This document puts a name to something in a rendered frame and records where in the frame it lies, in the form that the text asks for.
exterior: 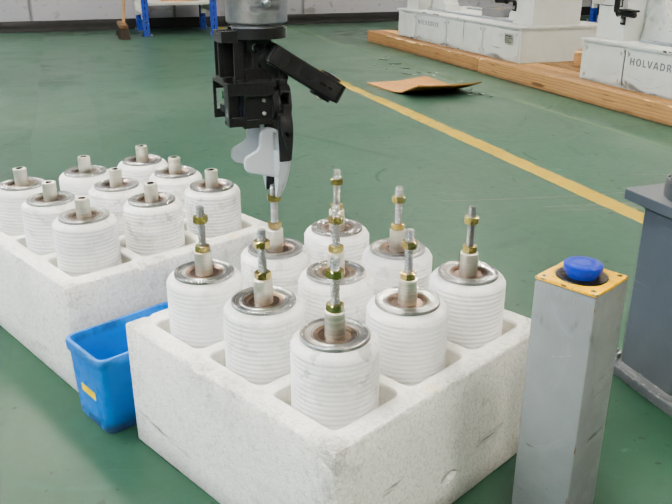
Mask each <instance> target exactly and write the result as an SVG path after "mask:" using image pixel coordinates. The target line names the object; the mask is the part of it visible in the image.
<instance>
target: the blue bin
mask: <svg viewBox="0 0 672 504"><path fill-rule="evenodd" d="M168 307H169V306H168V301H165V302H162V303H160V304H157V305H154V306H151V307H148V308H145V309H142V310H139V311H136V312H133V313H130V314H127V315H124V316H121V317H118V318H115V319H112V320H109V321H107V322H104V323H101V324H98V325H95V326H92V327H89V328H86V329H83V330H80V331H77V332H74V333H72V334H69V335H68V336H67V337H66V339H65V341H66V347H67V349H68V350H69V351H70V353H71V358H72V363H73V368H74V372H75V377H76V382H77V387H78V392H79V397H80V402H81V407H82V410H83V412H84V413H85V414H87V415H88V416H89V417H90V418H91V419H92V420H93V421H94V422H96V423H97V424H98V425H99V426H100V427H101V428H102V429H103V430H105V431H106V432H107V433H111V434H113V433H117V432H120V431H122V430H124V429H127V428H129V427H131V426H133V425H136V424H137V420H136V411H135V402H134V394H133V385H132V376H131V367H130V359H129V350H128V341H127V333H126V324H127V323H128V322H131V321H134V320H137V319H140V318H142V317H150V316H151V315H152V314H154V313H156V312H159V311H162V310H165V309H167V308H168Z"/></svg>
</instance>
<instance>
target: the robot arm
mask: <svg viewBox="0 0 672 504"><path fill-rule="evenodd" d="M224 1H225V20H226V22H227V23H228V24H231V25H230V26H228V29H213V41H214V59H215V76H212V84H213V101H214V117H225V124H226V125H227V126H228V127H229V128H233V127H242V128H243V129H247V137H246V139H245V140H244V141H243V142H241V143H240V144H238V145H236V146H234V147H233V148H232V150H231V158H232V159H233V161H235V162H237V163H242V164H244V169H245V170H246V171H247V172H248V173H251V174H257V175H263V178H264V183H265V188H266V189H270V185H271V184H273V182H274V184H275V197H280V196H281V195H282V192H283V190H284V188H285V186H286V183H287V180H288V175H289V171H290V164H291V160H292V149H293V120H292V98H291V90H290V86H289V84H288V83H287V80H288V76H290V77H291V78H293V79H294V80H296V81H298V82H299V83H301V84H303V85H304V86H306V87H308V88H309V89H311V90H310V92H311V93H312V94H314V95H315V96H316V98H318V99H319V100H324V101H326V102H328V103H329V101H331V102H334V103H338V101H339V100H340V98H341V96H342V94H343V92H344V91H345V89H346V87H345V86H344V85H342V84H341V83H340V81H341V80H340V79H338V78H336V77H335V75H334V74H332V73H328V72H326V71H324V70H322V71H320V70H318V69H317V68H315V67H313V66H312V65H310V64H309V63H307V62H305V61H304V60H302V59H301V58H299V57H297V56H296V55H294V54H292V53H291V52H289V51H288V50H286V49H284V48H283V47H281V46H280V45H278V44H276V43H274V42H272V41H271V40H272V39H281V38H286V26H285V25H283V24H284V23H286V22H287V0H224ZM253 44H254V45H253ZM252 46H253V50H252ZM267 63H268V64H267ZM269 64H270V65H269ZM274 67H275V68H274ZM216 88H224V90H222V99H224V103H220V108H217V96H216ZM663 194H664V196H665V198H667V199H668V200H669V201H671V202H672V172H671V173H670V174H669V175H668V176H667V178H666V181H665V187H664V193H663Z"/></svg>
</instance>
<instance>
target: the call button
mask: <svg viewBox="0 0 672 504"><path fill-rule="evenodd" d="M563 269H564V270H565V271H566V275H567V276H568V277H570V278H572V279H574V280H578V281H594V280H596V279H598V276H599V275H601V274H602V273H603V269H604V265H603V263H601V262H600V261H599V260H597V259H595V258H592V257H587V256H572V257H568V258H566V259H565V260H564V262H563Z"/></svg>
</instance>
